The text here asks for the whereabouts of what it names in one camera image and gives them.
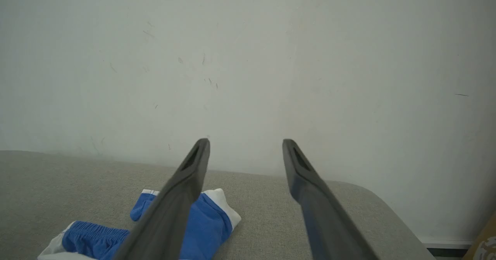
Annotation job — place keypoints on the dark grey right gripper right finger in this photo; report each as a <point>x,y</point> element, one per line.
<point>329,221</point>

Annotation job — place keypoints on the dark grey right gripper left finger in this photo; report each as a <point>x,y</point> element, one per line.
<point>166,217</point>

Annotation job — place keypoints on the blue jersey with white trim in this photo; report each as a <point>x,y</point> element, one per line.
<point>207,227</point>

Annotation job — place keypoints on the white wall baseboard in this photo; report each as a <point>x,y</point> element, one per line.
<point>445,242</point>

